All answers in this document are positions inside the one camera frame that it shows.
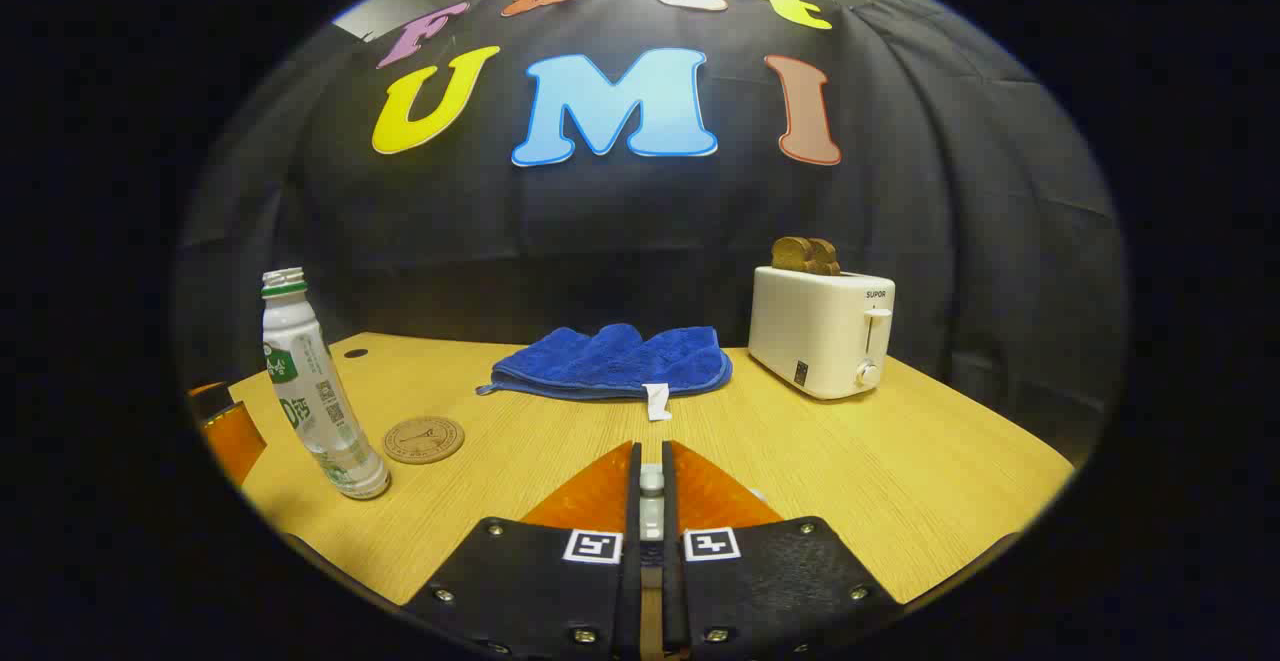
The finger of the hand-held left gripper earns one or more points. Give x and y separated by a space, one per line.
235 441

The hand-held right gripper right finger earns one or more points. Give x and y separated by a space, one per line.
668 581

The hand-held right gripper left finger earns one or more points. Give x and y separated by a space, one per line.
633 581

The white teacup lid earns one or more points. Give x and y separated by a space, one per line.
652 501

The white green-label water bottle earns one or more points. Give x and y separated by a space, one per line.
310 391

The round wooden coaster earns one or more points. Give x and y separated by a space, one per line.
424 440

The blue towel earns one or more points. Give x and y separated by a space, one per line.
610 361

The white toaster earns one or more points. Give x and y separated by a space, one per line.
810 331

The black backdrop cloth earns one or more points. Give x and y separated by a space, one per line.
900 191

